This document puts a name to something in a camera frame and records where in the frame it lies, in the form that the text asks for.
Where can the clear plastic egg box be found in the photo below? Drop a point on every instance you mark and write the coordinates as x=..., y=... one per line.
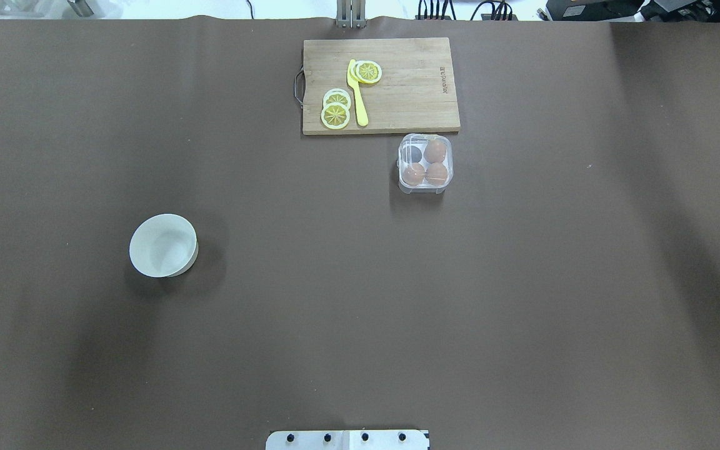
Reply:
x=411, y=150

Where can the brown egg packed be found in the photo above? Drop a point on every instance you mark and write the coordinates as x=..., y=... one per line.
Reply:
x=413, y=174

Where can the brown egg upper right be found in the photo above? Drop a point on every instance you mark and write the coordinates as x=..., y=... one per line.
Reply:
x=435, y=151

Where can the brown egg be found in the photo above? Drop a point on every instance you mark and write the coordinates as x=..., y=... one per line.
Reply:
x=435, y=151
x=437, y=174

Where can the brown egg lower right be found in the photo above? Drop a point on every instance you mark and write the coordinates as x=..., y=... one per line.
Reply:
x=437, y=174

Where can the wooden cutting board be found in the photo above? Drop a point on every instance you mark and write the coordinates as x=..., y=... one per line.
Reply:
x=416, y=93

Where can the lemon slice top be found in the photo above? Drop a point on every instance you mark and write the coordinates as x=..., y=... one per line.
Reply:
x=366, y=71

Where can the lemon slice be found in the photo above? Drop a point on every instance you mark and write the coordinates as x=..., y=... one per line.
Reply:
x=337, y=95
x=335, y=115
x=366, y=71

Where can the lemon slice middle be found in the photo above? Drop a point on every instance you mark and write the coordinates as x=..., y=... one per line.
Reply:
x=337, y=95

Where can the lemon slice bottom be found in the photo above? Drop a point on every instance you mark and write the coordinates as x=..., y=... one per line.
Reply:
x=335, y=115

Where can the white bowl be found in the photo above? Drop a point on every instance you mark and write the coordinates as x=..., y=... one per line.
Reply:
x=163, y=246

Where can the aluminium frame post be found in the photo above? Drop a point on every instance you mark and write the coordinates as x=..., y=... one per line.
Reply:
x=351, y=14

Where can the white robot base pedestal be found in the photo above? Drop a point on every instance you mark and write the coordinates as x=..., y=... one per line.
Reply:
x=350, y=439

